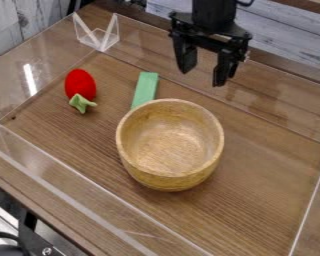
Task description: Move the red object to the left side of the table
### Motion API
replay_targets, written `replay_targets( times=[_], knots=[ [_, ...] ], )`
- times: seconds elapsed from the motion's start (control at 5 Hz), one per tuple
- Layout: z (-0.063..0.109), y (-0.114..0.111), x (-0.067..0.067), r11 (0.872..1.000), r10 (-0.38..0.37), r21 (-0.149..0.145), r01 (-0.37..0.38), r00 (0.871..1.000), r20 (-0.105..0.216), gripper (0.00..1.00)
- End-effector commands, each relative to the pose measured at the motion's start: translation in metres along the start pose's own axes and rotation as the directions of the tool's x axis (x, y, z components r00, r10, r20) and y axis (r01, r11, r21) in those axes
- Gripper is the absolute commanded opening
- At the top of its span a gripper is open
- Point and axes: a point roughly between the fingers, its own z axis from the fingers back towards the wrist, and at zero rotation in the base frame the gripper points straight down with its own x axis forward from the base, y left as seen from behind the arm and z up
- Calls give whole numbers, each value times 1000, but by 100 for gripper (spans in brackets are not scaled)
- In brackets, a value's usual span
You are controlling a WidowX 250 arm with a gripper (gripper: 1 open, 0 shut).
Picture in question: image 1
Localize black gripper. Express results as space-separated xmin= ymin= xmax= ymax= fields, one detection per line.
xmin=169 ymin=0 xmax=253 ymax=87

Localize red plush fruit green stem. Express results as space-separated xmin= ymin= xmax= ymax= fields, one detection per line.
xmin=64 ymin=69 xmax=97 ymax=114

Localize green rectangular block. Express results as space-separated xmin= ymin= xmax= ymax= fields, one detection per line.
xmin=130 ymin=72 xmax=158 ymax=108

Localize wooden bowl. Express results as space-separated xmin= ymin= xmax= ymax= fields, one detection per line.
xmin=116 ymin=99 xmax=225 ymax=192

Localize clear acrylic tray walls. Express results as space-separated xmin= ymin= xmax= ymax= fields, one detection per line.
xmin=0 ymin=18 xmax=320 ymax=256

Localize black metal table bracket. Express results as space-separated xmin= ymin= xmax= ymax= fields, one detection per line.
xmin=18 ymin=211 xmax=72 ymax=256

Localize black cable bottom left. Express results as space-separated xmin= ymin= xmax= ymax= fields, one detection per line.
xmin=0 ymin=230 xmax=30 ymax=256

